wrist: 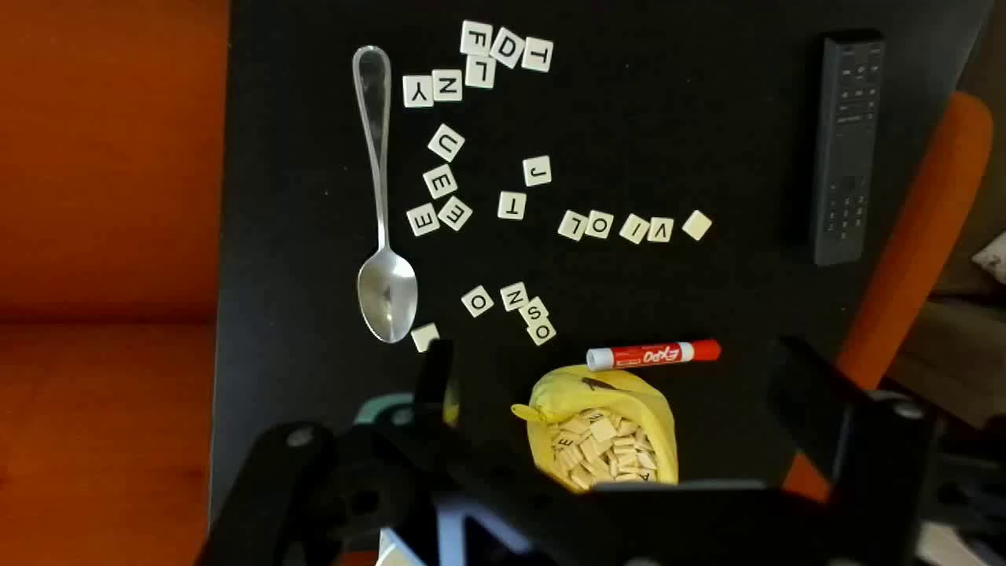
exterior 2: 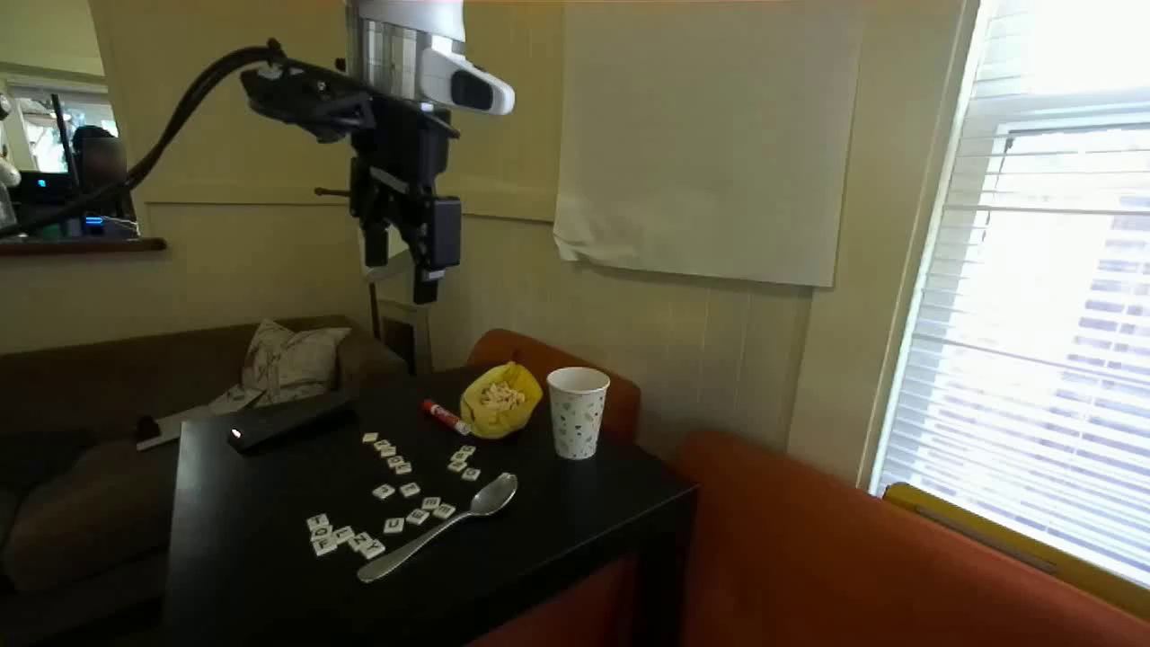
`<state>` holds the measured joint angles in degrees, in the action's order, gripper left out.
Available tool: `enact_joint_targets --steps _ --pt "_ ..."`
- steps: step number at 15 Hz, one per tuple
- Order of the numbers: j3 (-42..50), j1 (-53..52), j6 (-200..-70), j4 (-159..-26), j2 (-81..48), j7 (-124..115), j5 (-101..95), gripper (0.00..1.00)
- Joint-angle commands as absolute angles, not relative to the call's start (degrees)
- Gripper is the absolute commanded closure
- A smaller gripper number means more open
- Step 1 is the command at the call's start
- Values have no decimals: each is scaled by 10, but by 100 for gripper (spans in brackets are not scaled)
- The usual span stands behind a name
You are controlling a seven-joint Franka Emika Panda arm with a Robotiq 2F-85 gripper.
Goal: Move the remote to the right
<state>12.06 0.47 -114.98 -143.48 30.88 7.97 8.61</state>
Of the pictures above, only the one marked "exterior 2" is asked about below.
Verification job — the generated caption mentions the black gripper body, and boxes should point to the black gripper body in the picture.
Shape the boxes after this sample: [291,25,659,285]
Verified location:
[348,100,459,266]

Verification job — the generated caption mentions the black remote control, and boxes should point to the black remote control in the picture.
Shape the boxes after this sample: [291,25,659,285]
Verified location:
[225,396,352,451]

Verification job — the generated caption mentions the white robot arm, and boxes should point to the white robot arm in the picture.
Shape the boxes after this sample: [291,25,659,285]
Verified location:
[344,0,519,305]

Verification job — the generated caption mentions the white floor lamp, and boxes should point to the white floor lamp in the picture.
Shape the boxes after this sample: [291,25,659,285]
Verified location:
[315,185,431,375]

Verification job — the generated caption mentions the red marker pen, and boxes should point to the red marker pen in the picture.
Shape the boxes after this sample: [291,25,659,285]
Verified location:
[422,399,476,436]

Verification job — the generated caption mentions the yellow crumpled bag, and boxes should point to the yellow crumpled bag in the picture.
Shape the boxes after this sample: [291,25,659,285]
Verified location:
[459,361,544,439]

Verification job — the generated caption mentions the white paper cup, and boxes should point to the white paper cup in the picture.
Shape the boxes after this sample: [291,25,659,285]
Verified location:
[545,365,612,460]

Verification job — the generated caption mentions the silver metal spoon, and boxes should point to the silver metal spoon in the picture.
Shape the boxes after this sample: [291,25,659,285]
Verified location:
[355,469,519,581]

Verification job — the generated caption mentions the black side table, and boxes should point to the black side table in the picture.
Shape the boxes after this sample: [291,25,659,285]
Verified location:
[162,369,697,647]

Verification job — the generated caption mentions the person in background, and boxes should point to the person in background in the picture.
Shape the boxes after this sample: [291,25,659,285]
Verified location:
[71,124,133,219]

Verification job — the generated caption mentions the brown couch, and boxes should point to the brown couch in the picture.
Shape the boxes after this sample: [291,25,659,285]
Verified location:
[0,312,409,647]

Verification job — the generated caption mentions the orange sofa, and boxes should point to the orange sofa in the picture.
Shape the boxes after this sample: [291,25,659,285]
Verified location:
[463,328,1150,647]

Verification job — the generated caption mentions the white window blinds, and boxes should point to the white window blinds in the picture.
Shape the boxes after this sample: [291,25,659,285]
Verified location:
[869,0,1150,588]

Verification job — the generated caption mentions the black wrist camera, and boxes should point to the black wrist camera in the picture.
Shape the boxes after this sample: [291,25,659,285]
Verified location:
[242,60,375,142]

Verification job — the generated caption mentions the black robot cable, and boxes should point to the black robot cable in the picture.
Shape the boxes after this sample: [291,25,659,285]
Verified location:
[0,36,291,244]

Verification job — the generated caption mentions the white paper on wall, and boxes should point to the white paper on wall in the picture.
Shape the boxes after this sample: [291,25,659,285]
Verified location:
[552,0,865,287]

